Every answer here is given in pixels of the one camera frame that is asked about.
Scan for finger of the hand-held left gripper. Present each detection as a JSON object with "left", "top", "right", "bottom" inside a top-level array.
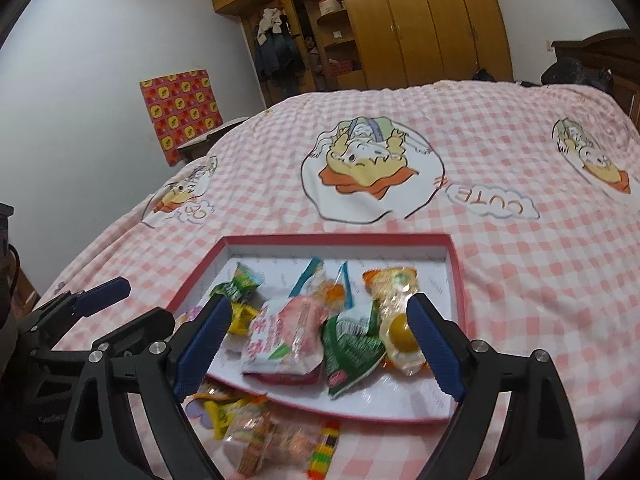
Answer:
[
  {"left": 20, "top": 276, "right": 132, "bottom": 336},
  {"left": 30, "top": 307, "right": 177, "bottom": 376}
]

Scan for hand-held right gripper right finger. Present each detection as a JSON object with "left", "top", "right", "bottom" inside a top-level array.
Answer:
[{"left": 406, "top": 293, "right": 586, "bottom": 480}]

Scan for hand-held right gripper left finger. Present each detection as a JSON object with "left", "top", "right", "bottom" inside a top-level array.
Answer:
[{"left": 56, "top": 294, "right": 233, "bottom": 480}]

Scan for orange-edged clear snack packet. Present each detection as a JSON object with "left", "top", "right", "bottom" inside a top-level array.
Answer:
[{"left": 362, "top": 266, "right": 427, "bottom": 377}]

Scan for green and yellow snack packet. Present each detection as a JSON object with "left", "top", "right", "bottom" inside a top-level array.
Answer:
[{"left": 209, "top": 262, "right": 264, "bottom": 307}]

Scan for pink snack packet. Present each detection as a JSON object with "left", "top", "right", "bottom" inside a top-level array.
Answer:
[{"left": 241, "top": 296, "right": 331, "bottom": 386}]

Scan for blue-edged clear snack packet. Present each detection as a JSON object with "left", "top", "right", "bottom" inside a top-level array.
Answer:
[{"left": 292, "top": 258, "right": 355, "bottom": 312}]

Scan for shallow red cardboard box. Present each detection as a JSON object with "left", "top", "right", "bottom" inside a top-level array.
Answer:
[{"left": 166, "top": 233, "right": 469, "bottom": 425}]

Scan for clear packet with striped snacks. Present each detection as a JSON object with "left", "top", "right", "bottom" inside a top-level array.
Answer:
[{"left": 222, "top": 400, "right": 282, "bottom": 477}]

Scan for clear packet of orange snacks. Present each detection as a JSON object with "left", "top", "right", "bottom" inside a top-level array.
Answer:
[{"left": 274, "top": 420, "right": 326, "bottom": 462}]

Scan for yellow candy packet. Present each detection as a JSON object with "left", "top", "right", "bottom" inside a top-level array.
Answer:
[{"left": 200, "top": 385, "right": 263, "bottom": 442}]

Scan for small dark side table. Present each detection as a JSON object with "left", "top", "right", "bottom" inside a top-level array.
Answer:
[{"left": 176, "top": 116, "right": 249, "bottom": 163}]

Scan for pink checked printed blanket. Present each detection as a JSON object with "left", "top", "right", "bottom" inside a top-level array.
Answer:
[{"left": 37, "top": 80, "right": 640, "bottom": 480}]

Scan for dark hanging clothes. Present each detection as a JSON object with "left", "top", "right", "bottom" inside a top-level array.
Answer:
[{"left": 252, "top": 7, "right": 306, "bottom": 84}]

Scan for wooden wardrobe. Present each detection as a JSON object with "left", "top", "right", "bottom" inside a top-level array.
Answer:
[{"left": 210, "top": 0, "right": 515, "bottom": 108}]

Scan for dark wooden headboard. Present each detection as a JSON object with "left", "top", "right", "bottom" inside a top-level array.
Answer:
[{"left": 551, "top": 30, "right": 640, "bottom": 126}]

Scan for red patterned wall poster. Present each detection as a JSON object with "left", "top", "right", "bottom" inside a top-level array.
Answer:
[{"left": 139, "top": 69, "right": 223, "bottom": 167}]

